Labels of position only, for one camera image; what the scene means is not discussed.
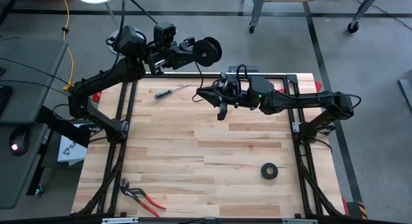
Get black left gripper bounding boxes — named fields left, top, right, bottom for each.
left=147, top=36, right=198, bottom=75

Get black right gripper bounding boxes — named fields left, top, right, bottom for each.
left=196, top=84, right=250, bottom=122

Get black tape roll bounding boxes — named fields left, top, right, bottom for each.
left=192, top=35, right=223, bottom=68
left=261, top=162, right=279, bottom=180

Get black cord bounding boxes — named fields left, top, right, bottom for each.
left=191, top=60, right=206, bottom=104

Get wooden-top workbench on casters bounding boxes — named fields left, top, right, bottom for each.
left=241, top=0, right=384, bottom=34

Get white cardboard box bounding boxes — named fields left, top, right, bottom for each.
left=57, top=124, right=94, bottom=166

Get black computer mouse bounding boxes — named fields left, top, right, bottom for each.
left=8, top=127, right=32, bottom=157

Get grey desk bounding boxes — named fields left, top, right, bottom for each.
left=0, top=39, right=68, bottom=209

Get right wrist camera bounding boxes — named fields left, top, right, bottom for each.
left=221, top=72, right=241, bottom=90

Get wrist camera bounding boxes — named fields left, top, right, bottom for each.
left=153, top=21, right=178, bottom=45
left=221, top=72, right=241, bottom=90

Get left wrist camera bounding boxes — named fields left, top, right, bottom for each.
left=153, top=21, right=178, bottom=45

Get yellow extension cable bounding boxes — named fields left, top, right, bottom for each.
left=59, top=0, right=77, bottom=92

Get red handled pliers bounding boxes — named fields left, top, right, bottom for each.
left=119, top=178, right=167, bottom=218

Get silver bracket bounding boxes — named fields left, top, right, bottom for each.
left=281, top=219, right=318, bottom=224
left=102, top=217, right=139, bottom=224

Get black floor cable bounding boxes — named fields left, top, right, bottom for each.
left=342, top=0, right=412, bottom=31

